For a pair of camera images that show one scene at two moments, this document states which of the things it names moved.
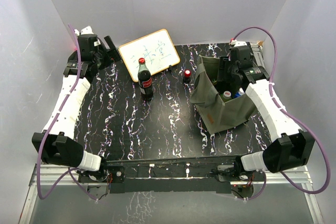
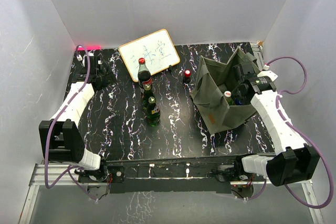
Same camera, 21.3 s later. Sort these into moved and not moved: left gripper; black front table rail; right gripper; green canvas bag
Moved: right gripper; left gripper
Not moved: green canvas bag; black front table rail
